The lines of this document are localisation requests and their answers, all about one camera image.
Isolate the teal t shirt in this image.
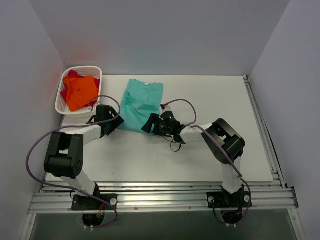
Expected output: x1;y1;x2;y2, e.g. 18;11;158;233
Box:
120;79;164;133

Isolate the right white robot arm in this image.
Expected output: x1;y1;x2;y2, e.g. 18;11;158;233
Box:
141;111;246;207

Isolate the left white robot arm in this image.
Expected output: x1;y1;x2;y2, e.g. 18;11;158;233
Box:
44;105;125;210

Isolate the orange t shirt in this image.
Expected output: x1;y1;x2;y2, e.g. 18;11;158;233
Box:
63;75;99;112

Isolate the white plastic basket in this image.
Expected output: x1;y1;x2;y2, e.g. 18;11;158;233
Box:
55;65;103;119

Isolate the magenta t shirt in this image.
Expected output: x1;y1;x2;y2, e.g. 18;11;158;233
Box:
60;70;100;107

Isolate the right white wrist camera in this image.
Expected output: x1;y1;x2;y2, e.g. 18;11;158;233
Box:
160;103;173;115

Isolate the black thin cable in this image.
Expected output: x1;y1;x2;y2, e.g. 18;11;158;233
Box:
161;133;183;153

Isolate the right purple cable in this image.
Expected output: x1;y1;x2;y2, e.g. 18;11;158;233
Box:
161;99;252;226

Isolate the purple cable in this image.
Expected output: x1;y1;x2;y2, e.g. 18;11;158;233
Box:
161;99;252;226
26;95;122;228

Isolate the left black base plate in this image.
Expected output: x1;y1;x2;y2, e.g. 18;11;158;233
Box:
71;193;118;211

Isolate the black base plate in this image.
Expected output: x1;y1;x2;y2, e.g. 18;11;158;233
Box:
206;191;252;209
71;193;118;211

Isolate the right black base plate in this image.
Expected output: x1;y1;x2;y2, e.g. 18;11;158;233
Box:
206;191;252;209

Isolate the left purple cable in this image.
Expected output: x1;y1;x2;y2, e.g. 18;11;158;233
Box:
26;95;122;228

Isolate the front aluminium rail frame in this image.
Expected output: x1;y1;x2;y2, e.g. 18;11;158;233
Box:
28;180;298;214

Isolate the right side aluminium rail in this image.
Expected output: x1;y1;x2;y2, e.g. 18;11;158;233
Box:
243;75;288;188

